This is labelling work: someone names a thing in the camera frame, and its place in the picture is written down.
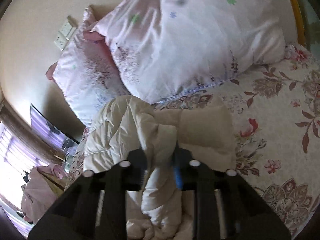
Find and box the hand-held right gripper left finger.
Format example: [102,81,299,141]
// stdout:
[27,149,150,240]

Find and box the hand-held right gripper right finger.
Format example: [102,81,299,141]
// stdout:
[172,147,292,240]

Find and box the cream quilted down comforter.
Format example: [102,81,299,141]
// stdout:
[82,95,238,240]

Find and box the pink floral pillow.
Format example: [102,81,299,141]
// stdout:
[45,5,133,128]
[90,0,287,104]

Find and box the pink cloth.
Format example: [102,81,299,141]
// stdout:
[20,164,68,226]

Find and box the floral bedspread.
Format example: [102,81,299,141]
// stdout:
[64,44,320,238]

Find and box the bright window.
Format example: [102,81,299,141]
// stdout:
[0,121,59,220]

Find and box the wall-mounted television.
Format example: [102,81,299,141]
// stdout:
[29,102,81,157]

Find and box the white wall socket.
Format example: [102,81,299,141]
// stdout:
[53,35,68,52]

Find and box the white wall switch panel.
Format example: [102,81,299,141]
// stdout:
[59,16,78,40]

